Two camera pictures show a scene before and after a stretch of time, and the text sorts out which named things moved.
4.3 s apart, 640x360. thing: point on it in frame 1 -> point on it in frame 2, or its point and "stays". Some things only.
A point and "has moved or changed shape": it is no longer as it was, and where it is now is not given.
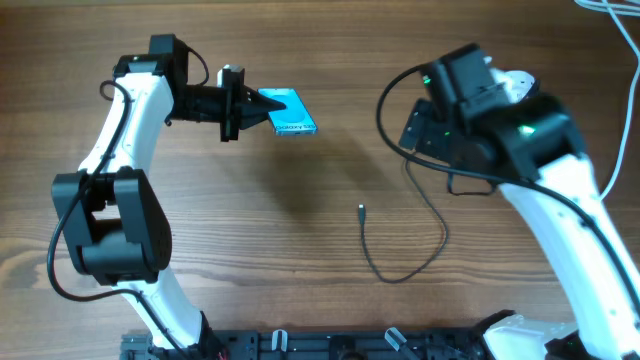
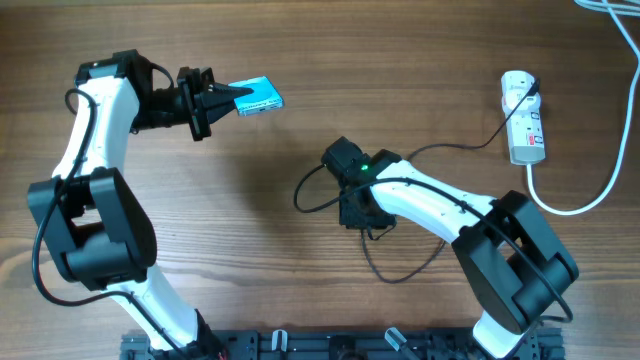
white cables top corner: [613, 7] stays
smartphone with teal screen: [294, 119] has moved or changed shape
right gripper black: [427, 140] -> [347, 217]
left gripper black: [235, 107] -> [192, 89]
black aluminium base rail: [318, 344] stays
